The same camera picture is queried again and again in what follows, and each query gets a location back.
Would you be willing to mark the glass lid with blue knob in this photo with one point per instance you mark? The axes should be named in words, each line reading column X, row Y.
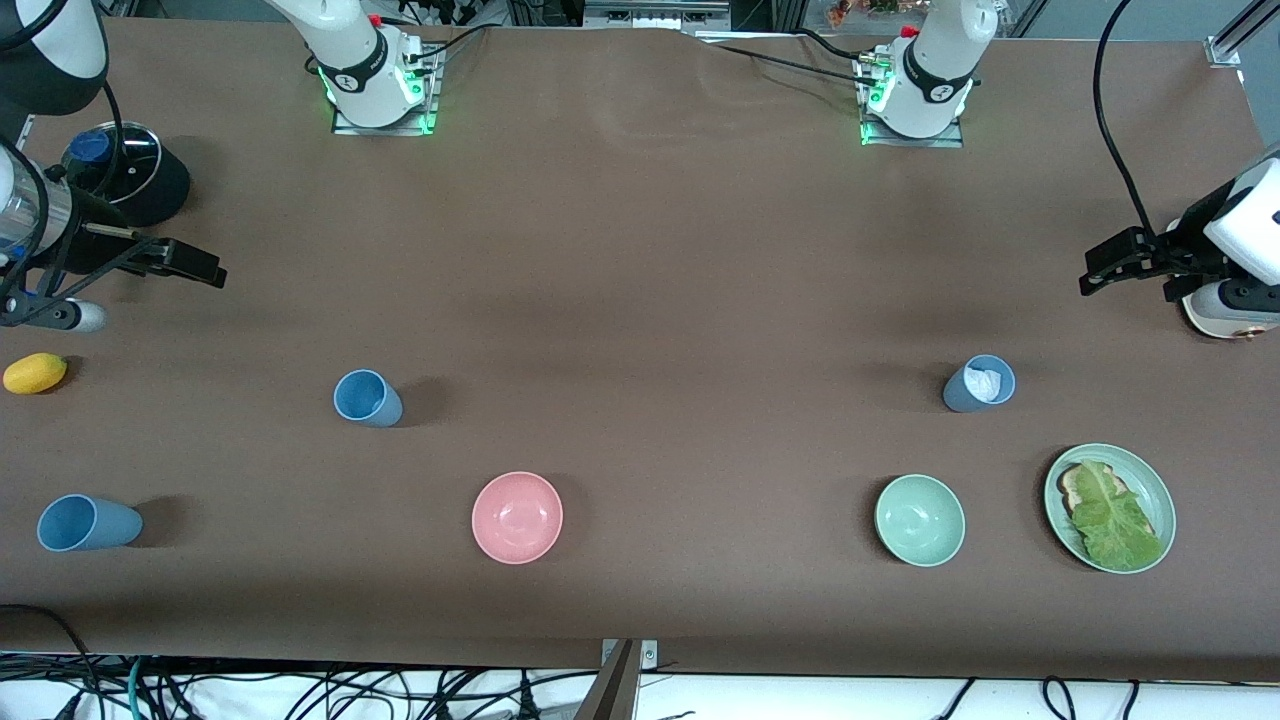
column 140, row 160

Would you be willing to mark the pale green plate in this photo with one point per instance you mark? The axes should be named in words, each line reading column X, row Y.
column 1150, row 490

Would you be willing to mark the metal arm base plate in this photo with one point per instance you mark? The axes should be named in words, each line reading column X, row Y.
column 915, row 142
column 385, row 128

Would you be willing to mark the yellow lemon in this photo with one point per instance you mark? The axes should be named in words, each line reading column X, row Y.
column 35, row 373

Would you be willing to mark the aluminium frame profile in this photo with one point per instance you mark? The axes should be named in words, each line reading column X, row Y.
column 1235, row 40

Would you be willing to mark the green lettuce leaf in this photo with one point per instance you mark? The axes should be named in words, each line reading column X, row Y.
column 1110, row 520

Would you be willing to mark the silver metal bracket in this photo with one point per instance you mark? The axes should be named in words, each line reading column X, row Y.
column 650, row 655

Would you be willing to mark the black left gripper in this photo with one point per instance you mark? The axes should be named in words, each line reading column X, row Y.
column 1186, row 236

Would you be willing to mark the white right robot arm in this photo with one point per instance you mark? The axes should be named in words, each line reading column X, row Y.
column 360, row 70

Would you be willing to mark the pink bowl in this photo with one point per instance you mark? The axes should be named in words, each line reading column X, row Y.
column 517, row 518

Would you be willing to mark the toasted bread slice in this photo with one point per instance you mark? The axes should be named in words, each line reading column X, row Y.
column 1072, row 490

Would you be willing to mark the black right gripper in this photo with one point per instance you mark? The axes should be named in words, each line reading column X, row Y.
column 92, row 212

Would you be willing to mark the cream toaster appliance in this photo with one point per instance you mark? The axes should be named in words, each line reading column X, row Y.
column 1230, row 328

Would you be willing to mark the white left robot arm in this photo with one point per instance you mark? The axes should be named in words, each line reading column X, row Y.
column 935, row 80

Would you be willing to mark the black cooking pot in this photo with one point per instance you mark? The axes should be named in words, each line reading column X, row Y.
column 165, row 190

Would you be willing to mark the grey metal device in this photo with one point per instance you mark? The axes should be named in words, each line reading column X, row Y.
column 655, row 14

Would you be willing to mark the pale green bowl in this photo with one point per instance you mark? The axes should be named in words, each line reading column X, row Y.
column 920, row 520

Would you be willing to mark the grey metal pole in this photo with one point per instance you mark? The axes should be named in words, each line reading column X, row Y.
column 612, row 690

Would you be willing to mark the blue plastic cup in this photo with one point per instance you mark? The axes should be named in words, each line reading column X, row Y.
column 958, row 395
column 100, row 523
column 360, row 395

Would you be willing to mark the crumpled white paper wad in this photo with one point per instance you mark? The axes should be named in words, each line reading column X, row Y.
column 985, row 385

